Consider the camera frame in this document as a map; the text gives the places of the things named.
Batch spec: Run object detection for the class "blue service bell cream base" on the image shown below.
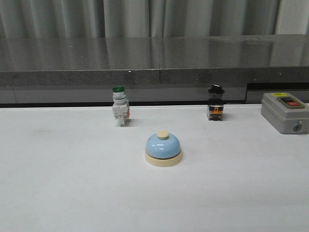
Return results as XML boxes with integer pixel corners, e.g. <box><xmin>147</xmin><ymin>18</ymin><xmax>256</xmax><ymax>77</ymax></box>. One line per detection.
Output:
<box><xmin>144</xmin><ymin>130</ymin><xmax>183</xmax><ymax>167</ymax></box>

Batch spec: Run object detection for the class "grey stone counter ledge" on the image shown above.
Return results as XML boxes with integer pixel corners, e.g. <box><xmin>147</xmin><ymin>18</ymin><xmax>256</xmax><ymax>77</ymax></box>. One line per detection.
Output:
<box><xmin>0</xmin><ymin>34</ymin><xmax>309</xmax><ymax>106</ymax></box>

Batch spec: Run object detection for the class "grey pleated curtain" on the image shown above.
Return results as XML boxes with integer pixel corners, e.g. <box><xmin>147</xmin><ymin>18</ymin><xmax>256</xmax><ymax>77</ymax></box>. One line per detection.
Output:
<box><xmin>0</xmin><ymin>0</ymin><xmax>309</xmax><ymax>39</ymax></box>

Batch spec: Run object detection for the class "green pushbutton switch white base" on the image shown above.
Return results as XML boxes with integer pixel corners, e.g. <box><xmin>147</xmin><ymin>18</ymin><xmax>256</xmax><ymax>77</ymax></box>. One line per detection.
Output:
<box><xmin>112</xmin><ymin>86</ymin><xmax>130</xmax><ymax>127</ymax></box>

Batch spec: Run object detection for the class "black selector switch orange base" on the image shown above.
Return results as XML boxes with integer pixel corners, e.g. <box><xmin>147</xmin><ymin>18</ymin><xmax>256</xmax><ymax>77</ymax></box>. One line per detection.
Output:
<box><xmin>207</xmin><ymin>85</ymin><xmax>225</xmax><ymax>121</ymax></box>

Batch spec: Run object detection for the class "grey start stop switch box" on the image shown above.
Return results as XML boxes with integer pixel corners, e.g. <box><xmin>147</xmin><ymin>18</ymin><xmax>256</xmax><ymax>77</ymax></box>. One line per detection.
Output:
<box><xmin>261</xmin><ymin>92</ymin><xmax>309</xmax><ymax>134</ymax></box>

